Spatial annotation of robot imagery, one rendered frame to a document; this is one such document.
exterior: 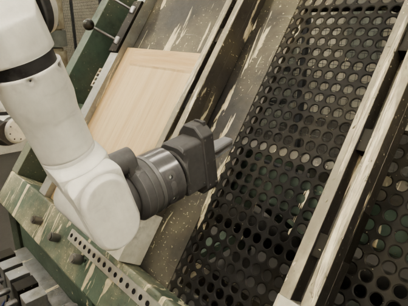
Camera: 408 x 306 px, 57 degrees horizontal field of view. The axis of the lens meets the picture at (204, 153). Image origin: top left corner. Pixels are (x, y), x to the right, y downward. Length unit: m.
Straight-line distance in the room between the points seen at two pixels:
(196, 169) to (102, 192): 0.19
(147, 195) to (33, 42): 0.23
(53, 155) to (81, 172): 0.03
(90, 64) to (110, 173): 1.14
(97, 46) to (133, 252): 0.91
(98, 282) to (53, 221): 0.31
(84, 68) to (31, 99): 1.15
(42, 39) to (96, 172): 0.15
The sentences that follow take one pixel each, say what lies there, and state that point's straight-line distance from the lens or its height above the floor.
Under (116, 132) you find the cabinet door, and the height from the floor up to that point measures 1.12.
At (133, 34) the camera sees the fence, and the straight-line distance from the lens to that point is 1.37.
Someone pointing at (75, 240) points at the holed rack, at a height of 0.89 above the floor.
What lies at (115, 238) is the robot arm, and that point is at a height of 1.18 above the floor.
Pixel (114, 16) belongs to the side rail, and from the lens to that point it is 1.61.
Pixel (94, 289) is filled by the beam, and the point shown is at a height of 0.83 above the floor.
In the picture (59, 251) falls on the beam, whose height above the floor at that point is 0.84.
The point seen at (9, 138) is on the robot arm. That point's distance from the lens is 1.20.
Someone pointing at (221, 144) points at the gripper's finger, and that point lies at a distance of 0.63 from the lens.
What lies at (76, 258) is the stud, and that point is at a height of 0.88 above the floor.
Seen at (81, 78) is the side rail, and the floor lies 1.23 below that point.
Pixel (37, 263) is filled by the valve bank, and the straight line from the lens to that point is 1.29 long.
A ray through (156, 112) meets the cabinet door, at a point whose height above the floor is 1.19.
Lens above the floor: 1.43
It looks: 19 degrees down
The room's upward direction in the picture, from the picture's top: straight up
